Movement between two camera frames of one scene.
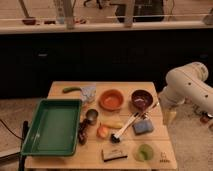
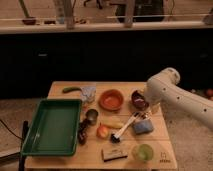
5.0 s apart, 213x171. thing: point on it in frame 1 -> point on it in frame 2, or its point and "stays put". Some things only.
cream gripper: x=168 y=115 -> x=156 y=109
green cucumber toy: x=70 y=88 stays put
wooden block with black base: x=113 y=155 stays put
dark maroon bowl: x=142 y=99 stays put
